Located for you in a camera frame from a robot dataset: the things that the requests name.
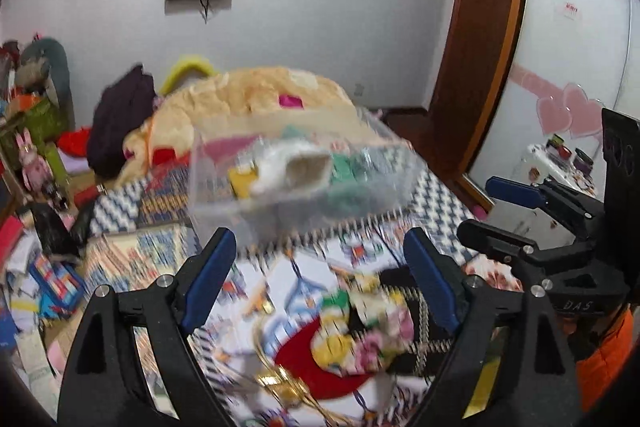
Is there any clear plastic storage box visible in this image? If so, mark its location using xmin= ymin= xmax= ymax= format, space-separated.
xmin=188 ymin=105 xmax=424 ymax=253

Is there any yellow foam arch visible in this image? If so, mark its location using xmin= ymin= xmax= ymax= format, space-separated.
xmin=158 ymin=55 xmax=219 ymax=96

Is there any brown wooden door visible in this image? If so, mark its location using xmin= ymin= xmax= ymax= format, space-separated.
xmin=424 ymin=0 xmax=525 ymax=181

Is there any yellow soft block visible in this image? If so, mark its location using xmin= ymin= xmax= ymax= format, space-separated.
xmin=228 ymin=167 xmax=257 ymax=199

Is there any white shelf with small items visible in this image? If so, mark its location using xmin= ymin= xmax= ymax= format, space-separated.
xmin=511 ymin=134 xmax=598 ymax=198

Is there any floral fabric pouch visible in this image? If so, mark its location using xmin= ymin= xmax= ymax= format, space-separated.
xmin=310 ymin=274 xmax=416 ymax=376

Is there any green cardboard box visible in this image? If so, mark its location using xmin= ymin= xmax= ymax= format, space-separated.
xmin=1 ymin=98 xmax=68 ymax=164

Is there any pink rabbit toy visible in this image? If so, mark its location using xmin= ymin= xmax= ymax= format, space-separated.
xmin=15 ymin=128 xmax=68 ymax=210

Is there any pink heart wall sticker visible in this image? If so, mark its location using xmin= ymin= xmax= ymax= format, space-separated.
xmin=509 ymin=64 xmax=603 ymax=139

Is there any red velvet pouch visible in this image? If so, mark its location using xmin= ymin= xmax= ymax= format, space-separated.
xmin=273 ymin=319 xmax=381 ymax=402

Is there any green soft item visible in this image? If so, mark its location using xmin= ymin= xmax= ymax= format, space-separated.
xmin=330 ymin=152 xmax=376 ymax=185

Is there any colourful pencil case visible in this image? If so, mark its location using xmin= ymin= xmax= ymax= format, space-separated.
xmin=29 ymin=254 xmax=85 ymax=312

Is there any dark purple garment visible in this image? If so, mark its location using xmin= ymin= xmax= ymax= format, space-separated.
xmin=87 ymin=64 xmax=156 ymax=179

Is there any black plastic bag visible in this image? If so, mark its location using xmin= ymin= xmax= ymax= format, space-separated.
xmin=27 ymin=202 xmax=94 ymax=261

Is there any beige plush blanket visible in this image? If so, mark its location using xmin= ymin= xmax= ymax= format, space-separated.
xmin=115 ymin=66 xmax=378 ymax=187

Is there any white drawstring pouch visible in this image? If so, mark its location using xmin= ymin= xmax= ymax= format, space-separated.
xmin=250 ymin=139 xmax=332 ymax=197

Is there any grey plush toy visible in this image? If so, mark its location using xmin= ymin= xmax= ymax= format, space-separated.
xmin=14 ymin=37 xmax=72 ymax=110

